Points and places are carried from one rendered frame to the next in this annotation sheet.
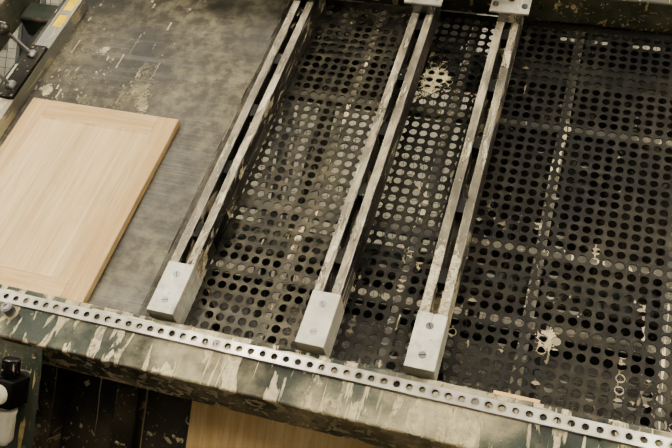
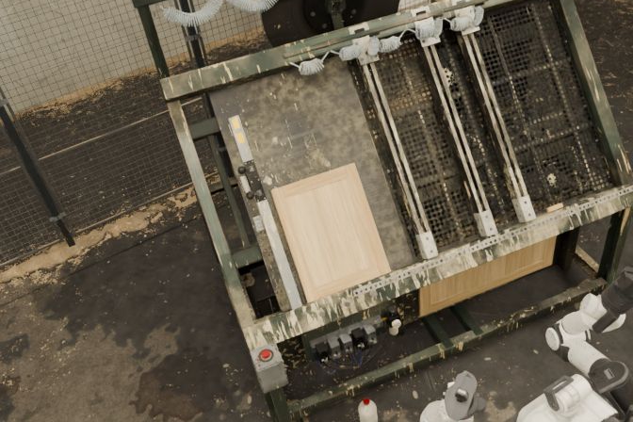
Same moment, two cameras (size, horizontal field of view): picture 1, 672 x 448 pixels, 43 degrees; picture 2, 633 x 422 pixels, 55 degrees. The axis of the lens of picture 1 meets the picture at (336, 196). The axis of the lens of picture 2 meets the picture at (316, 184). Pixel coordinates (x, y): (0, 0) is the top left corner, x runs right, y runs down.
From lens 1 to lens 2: 251 cm
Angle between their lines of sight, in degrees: 43
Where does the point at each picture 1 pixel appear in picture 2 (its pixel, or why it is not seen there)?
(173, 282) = (429, 242)
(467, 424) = (552, 228)
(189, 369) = (457, 268)
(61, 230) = (352, 246)
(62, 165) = (321, 217)
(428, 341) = (528, 208)
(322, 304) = (486, 217)
